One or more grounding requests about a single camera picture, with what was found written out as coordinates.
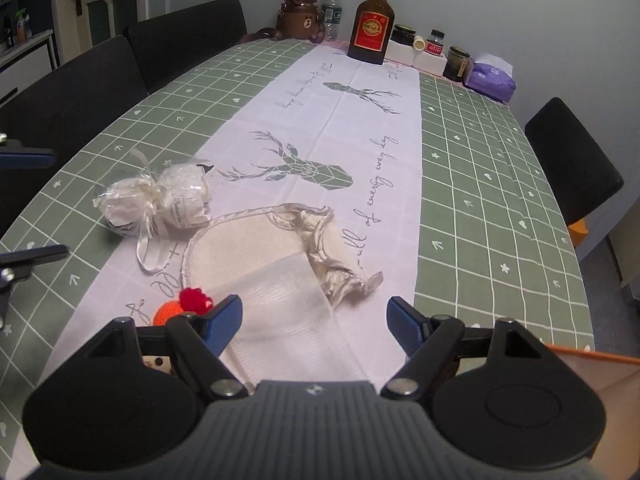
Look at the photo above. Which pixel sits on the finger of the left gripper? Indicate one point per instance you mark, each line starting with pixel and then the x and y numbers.
pixel 17 267
pixel 13 155

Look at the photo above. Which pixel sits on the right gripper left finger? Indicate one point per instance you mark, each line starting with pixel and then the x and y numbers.
pixel 194 344

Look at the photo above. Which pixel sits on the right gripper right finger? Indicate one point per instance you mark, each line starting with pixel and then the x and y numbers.
pixel 433 346

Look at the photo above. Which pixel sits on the red orange knitted toy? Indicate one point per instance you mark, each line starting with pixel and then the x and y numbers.
pixel 190 300

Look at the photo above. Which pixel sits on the white sheer mesh bag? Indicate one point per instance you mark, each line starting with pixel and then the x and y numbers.
pixel 288 329

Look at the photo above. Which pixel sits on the beige cloth drawstring pouch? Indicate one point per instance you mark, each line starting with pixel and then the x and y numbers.
pixel 237 244

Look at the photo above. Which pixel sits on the white organza gift bundle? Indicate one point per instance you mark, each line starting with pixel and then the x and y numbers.
pixel 149 205

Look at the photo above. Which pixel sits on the wooden radio box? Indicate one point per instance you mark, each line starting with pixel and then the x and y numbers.
pixel 160 363

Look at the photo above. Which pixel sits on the black chair near left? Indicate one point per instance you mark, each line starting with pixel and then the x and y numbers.
pixel 63 112

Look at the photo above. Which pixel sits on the black chair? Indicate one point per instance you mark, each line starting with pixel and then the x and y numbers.
pixel 580 175
pixel 63 112
pixel 171 44

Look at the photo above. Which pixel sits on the green grid tablecloth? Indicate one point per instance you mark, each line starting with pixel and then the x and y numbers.
pixel 492 239

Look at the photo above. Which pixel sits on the glass panel door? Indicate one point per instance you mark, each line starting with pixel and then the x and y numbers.
pixel 80 25

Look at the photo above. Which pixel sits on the orange red stool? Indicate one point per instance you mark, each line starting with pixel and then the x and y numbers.
pixel 578 232

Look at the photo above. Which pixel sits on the black chair far left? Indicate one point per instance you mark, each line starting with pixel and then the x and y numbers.
pixel 171 44

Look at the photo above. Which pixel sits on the orange cardboard box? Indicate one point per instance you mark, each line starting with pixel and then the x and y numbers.
pixel 600 415

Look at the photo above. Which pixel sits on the black chair right side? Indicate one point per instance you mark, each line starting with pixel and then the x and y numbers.
pixel 580 175

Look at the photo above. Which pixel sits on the white deer table runner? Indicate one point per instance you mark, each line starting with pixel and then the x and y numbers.
pixel 275 122

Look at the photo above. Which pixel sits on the purple tissue pack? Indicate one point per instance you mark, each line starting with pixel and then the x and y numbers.
pixel 490 76

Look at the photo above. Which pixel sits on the dark glass jar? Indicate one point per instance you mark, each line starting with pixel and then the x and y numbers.
pixel 457 60

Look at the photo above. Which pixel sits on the small red label jar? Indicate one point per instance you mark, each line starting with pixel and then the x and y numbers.
pixel 435 42

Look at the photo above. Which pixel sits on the small white cap bottle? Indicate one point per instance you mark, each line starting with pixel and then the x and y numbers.
pixel 418 43

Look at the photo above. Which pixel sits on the black lid jar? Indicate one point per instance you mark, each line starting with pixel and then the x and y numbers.
pixel 403 34

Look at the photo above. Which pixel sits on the brown liquor bottle red label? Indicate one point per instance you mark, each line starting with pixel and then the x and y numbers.
pixel 374 22

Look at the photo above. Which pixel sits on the clear plastic water bottle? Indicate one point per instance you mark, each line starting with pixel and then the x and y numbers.
pixel 332 15

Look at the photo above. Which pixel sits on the white box by wall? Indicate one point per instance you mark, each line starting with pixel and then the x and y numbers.
pixel 421 60

